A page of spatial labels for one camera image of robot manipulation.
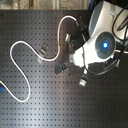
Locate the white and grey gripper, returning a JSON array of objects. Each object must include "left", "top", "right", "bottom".
[{"left": 54, "top": 39, "right": 86, "bottom": 74}]

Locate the white cable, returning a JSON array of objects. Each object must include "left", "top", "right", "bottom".
[{"left": 0, "top": 15, "right": 85, "bottom": 103}]

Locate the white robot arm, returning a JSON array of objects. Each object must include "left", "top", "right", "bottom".
[{"left": 66, "top": 1, "right": 128, "bottom": 75}]

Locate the black cable clip middle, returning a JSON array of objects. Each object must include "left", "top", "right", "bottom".
[{"left": 65, "top": 33, "right": 71, "bottom": 42}]

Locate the black cable clip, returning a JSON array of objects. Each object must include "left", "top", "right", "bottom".
[
  {"left": 79, "top": 69, "right": 89, "bottom": 87},
  {"left": 37, "top": 44, "right": 48, "bottom": 64},
  {"left": 78, "top": 18, "right": 86, "bottom": 34},
  {"left": 65, "top": 33, "right": 71, "bottom": 42}
]

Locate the black cable clip left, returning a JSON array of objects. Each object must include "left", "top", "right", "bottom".
[{"left": 37, "top": 44, "right": 48, "bottom": 64}]

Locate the black cable clip lower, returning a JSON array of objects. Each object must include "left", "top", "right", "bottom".
[{"left": 79, "top": 69, "right": 89, "bottom": 87}]

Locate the black cable clip upper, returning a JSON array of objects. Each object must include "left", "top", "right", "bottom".
[{"left": 78, "top": 18, "right": 86, "bottom": 34}]

